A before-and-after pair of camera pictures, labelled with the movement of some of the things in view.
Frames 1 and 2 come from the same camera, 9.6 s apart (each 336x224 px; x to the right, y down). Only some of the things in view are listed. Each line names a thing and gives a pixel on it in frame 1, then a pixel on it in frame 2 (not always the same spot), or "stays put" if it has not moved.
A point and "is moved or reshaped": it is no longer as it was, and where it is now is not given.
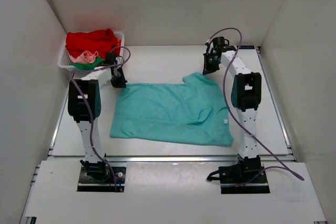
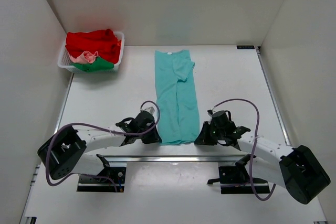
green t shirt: [88, 66] stays put
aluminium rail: [199, 159] stays put
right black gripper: [207, 69] → [203, 138]
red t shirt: [102, 41] stays put
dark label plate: [246, 47] stays put
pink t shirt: [86, 56] stays put
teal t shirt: [195, 113] is moved or reshaped
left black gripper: [122, 83] → [154, 138]
